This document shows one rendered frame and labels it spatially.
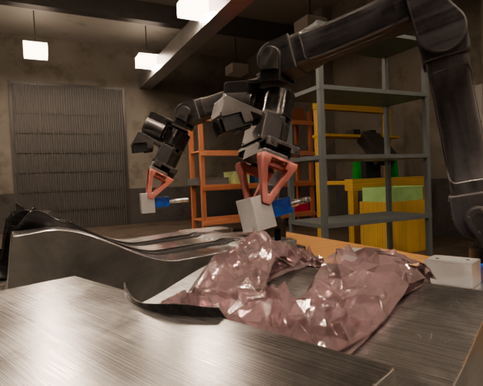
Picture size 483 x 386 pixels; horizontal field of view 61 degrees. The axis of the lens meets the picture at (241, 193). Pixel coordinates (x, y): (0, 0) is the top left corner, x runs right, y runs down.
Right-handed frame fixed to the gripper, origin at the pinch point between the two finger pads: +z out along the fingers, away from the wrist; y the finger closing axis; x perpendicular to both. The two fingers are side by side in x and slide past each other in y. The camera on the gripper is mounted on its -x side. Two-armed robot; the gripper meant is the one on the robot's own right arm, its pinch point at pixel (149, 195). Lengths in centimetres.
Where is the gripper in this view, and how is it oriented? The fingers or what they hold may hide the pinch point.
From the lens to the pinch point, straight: 115.5
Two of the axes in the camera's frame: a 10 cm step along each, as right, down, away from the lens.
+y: 3.1, 0.1, -9.5
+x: 8.5, 4.4, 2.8
